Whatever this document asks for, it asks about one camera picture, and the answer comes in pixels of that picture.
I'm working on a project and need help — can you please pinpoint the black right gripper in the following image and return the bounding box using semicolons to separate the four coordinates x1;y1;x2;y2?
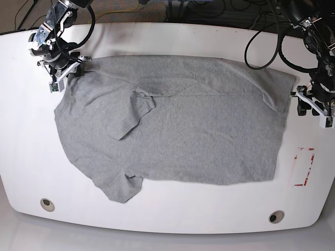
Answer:
39;52;92;78

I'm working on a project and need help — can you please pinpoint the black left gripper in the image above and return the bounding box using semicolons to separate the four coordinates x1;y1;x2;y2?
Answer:
296;86;330;115

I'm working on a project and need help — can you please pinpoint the grey t-shirt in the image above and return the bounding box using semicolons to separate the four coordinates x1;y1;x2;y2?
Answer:
54;55;296;203

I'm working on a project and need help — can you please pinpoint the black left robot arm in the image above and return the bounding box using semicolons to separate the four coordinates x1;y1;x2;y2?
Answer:
276;1;334;117

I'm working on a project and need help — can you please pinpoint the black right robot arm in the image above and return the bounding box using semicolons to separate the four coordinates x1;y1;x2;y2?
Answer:
29;1;96;80

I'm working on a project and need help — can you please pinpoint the red tape rectangle marking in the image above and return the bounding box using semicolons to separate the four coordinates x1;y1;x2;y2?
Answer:
292;147;315;187

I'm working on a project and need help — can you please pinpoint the right table grommet hole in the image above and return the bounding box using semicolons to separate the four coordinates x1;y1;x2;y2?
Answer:
269;210;285;224

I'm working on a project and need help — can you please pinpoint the table grommet hole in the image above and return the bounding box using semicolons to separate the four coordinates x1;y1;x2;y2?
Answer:
40;198;55;212
269;210;285;224

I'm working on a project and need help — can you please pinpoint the left table grommet hole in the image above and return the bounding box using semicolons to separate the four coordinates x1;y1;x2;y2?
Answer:
40;198;55;212

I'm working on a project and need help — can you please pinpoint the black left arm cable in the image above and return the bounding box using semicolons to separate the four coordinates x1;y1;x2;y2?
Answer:
244;0;283;71

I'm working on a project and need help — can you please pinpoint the yellow cable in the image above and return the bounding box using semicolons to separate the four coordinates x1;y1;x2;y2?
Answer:
94;1;142;19

